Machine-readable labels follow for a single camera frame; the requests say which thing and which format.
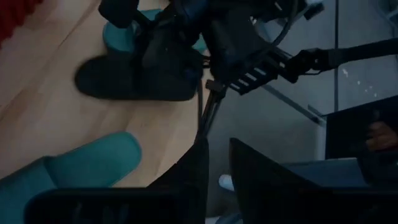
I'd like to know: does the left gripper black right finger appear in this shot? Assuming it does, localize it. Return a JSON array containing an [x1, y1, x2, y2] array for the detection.
[[229, 138, 368, 224]]

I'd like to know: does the black table frame strut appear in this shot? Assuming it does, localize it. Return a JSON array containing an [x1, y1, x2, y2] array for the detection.
[[195, 79, 228, 144]]

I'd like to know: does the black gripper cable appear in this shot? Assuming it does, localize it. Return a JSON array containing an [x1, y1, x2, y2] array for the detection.
[[270, 0, 300, 47]]

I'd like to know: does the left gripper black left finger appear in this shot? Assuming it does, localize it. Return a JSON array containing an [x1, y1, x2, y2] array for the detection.
[[146, 136, 210, 224]]

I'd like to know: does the black slide sandal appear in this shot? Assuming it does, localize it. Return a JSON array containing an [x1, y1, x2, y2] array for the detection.
[[74, 52, 203, 102]]

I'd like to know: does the black box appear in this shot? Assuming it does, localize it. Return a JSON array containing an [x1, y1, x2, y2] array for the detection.
[[325, 96, 398, 160]]

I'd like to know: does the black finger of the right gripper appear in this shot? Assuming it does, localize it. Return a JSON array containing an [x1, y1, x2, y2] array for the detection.
[[98, 0, 141, 28], [141, 6, 205, 78]]

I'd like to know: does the teal slide sandal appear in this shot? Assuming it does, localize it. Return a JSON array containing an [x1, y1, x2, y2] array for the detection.
[[0, 131, 143, 224], [102, 8, 208, 55]]

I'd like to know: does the person's hand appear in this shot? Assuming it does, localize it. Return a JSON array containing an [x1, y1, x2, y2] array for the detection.
[[365, 121, 398, 152]]

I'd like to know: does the red plastic bin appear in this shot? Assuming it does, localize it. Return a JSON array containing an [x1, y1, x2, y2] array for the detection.
[[0, 0, 43, 47]]

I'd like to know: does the person's white shoe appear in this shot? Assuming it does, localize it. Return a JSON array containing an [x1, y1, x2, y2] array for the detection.
[[218, 174, 236, 192]]

